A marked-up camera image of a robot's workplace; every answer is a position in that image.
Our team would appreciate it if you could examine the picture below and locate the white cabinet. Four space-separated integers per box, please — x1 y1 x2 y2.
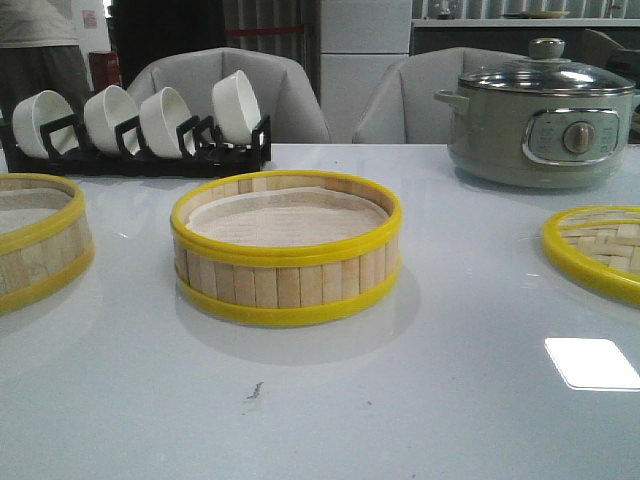
319 1 412 143

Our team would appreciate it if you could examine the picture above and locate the black dish rack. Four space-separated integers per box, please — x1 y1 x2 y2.
1 114 271 179

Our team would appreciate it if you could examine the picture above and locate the person in beige shirt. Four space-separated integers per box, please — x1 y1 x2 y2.
1 0 91 118

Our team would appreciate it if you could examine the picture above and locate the woven bamboo steamer lid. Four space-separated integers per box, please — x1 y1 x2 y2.
541 206 639 307

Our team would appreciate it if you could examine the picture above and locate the bamboo steamer basket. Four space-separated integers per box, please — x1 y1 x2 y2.
170 170 402 326
1 173 95 313

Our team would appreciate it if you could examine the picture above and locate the white liner in basket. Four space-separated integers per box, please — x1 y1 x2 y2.
186 187 388 247
1 187 72 234

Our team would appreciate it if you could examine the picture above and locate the red fire extinguisher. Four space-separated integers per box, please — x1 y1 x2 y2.
88 51 121 93

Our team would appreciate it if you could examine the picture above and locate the white bowl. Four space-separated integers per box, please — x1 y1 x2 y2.
212 70 262 145
84 85 139 156
12 90 74 159
139 87 192 159

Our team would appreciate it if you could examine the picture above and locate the grey shelf counter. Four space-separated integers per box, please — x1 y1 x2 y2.
410 18 639 55

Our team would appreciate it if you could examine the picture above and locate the glass pot lid with knob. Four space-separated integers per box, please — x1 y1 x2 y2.
458 38 636 96

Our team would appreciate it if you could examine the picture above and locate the right grey chair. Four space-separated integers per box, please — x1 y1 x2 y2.
352 47 520 144

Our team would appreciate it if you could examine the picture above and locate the grey-green electric cooking pot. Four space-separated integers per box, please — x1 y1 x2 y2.
434 87 639 189

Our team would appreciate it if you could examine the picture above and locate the white liner in center basket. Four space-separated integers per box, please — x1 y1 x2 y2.
186 187 388 247

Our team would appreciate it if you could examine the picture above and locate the white liner in left basket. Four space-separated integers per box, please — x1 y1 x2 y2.
1 187 72 234

